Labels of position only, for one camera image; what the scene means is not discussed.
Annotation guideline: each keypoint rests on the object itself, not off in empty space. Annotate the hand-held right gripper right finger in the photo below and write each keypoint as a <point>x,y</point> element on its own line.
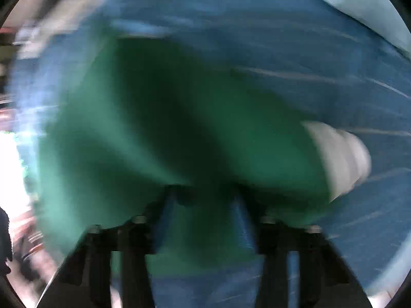
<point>244,218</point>

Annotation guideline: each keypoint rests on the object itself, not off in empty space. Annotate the green varsity jacket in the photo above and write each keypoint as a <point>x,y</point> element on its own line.
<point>144,118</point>

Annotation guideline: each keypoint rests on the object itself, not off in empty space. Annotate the blue striped bed sheet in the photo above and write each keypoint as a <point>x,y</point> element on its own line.
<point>257,22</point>

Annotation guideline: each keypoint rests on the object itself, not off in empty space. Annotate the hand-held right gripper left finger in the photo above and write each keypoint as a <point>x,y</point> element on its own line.
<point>165,208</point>

